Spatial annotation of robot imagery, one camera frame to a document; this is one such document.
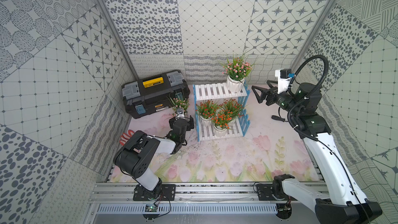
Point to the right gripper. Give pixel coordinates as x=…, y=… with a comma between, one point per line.
x=272, y=93

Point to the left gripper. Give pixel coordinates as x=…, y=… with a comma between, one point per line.
x=182, y=120

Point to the pink flower pot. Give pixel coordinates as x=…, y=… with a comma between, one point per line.
x=236, y=70
x=177, y=103

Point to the red flower pot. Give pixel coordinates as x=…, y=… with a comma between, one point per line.
x=206, y=111
x=230, y=110

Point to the orange flower pot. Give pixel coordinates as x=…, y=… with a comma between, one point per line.
x=220, y=123

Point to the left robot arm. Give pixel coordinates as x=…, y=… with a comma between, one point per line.
x=135, y=156

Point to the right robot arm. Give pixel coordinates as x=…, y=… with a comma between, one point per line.
x=345, y=202

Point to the white blue two-tier rack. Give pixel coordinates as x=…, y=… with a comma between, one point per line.
x=218, y=92

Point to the black plastic toolbox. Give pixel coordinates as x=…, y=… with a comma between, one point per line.
x=152, y=94

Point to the red white work glove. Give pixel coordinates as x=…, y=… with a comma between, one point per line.
x=126, y=136

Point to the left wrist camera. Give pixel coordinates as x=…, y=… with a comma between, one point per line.
x=180, y=113

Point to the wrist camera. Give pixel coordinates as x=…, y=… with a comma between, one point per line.
x=284, y=77
x=180, y=113

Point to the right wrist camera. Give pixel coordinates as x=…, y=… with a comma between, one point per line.
x=284, y=77

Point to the black handled screwdriver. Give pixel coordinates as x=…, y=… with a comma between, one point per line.
x=277, y=118

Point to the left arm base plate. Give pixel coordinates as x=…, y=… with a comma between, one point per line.
x=165, y=191

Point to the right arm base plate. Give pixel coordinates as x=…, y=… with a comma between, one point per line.
x=265, y=192

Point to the aluminium mounting rail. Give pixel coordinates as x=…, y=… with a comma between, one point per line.
x=237, y=192

